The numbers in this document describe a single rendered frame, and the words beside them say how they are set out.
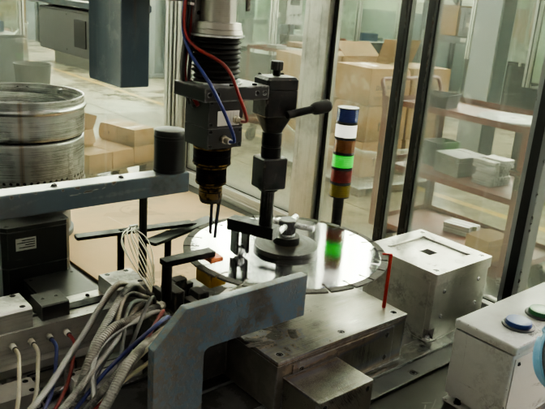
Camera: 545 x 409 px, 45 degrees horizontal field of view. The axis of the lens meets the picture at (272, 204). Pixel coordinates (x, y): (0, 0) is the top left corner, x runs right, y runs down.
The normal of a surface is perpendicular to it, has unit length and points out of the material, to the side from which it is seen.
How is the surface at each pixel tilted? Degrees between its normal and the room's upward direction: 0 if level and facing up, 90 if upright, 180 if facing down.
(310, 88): 90
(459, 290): 90
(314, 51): 90
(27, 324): 90
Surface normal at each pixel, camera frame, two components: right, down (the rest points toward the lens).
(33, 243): 0.64, 0.28
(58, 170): 0.79, 0.24
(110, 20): -0.77, 0.15
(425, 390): 0.07, -0.95
